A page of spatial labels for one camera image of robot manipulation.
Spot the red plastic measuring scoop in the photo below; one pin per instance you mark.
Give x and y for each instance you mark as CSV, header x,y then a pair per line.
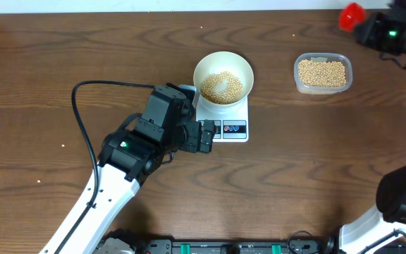
x,y
350,16

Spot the soybeans in container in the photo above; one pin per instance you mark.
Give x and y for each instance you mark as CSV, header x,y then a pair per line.
x,y
322,74

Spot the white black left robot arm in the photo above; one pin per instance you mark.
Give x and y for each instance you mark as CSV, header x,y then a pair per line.
x,y
128,156

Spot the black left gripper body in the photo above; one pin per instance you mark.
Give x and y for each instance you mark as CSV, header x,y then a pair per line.
x,y
192,144

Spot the white digital kitchen scale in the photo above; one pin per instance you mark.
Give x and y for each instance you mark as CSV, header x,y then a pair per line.
x,y
231,120

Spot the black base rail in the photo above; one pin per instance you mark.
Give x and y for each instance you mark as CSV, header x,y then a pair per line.
x,y
115,245

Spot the clear plastic container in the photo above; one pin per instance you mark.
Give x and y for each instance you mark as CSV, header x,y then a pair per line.
x,y
323,57

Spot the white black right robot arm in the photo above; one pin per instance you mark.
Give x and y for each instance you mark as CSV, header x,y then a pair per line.
x,y
386,220

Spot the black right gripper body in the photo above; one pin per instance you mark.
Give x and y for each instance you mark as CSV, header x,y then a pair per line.
x,y
385,34

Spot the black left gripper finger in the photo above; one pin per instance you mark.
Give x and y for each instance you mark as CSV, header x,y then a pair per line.
x,y
206,142
209,126

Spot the soybeans in bowl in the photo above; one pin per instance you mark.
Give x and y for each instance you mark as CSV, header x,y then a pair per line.
x,y
222,88

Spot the cream round bowl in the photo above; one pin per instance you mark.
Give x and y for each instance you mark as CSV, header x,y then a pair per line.
x,y
218,62

